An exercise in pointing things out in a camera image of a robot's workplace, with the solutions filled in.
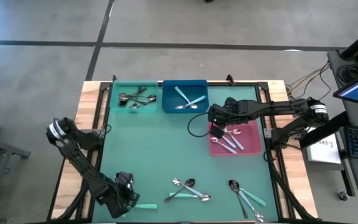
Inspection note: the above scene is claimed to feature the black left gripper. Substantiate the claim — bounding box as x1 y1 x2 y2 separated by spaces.
98 172 141 219

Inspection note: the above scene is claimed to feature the light blue handled spoon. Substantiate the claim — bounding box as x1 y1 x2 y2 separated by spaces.
237 189 265 223
174 86 200 110
172 177 205 198

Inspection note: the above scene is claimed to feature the pink plastic bin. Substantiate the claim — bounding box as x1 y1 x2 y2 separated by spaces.
208 119 263 156

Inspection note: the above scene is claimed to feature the green table mat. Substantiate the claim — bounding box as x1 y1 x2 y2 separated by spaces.
91 84 280 223

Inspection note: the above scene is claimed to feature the dark blue plastic bin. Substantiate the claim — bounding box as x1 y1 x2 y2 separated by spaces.
162 79 210 114

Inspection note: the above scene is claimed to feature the translucent light teal bin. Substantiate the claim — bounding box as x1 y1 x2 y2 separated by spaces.
109 78 159 114

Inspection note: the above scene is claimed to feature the white paper sheet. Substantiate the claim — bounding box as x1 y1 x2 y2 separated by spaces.
305 133 342 165

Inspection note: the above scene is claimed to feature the grey equipment cart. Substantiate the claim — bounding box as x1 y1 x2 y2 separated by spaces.
327 49 358 202

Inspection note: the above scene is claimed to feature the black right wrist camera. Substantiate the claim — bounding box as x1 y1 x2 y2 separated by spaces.
209 124 226 139

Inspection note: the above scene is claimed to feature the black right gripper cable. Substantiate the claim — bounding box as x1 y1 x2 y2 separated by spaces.
187 111 213 138

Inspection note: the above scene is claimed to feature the black diagonal frame strut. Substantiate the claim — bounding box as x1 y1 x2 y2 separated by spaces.
53 149 101 222
268 155 315 222

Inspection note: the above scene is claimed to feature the floor cable bundle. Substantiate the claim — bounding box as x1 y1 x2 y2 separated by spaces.
286 62 332 118

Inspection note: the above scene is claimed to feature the black diagonal frame beam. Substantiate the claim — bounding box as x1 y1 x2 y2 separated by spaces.
300 112 349 149

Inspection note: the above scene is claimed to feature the coiled black cable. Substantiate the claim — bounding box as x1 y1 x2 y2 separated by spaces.
336 63 358 83

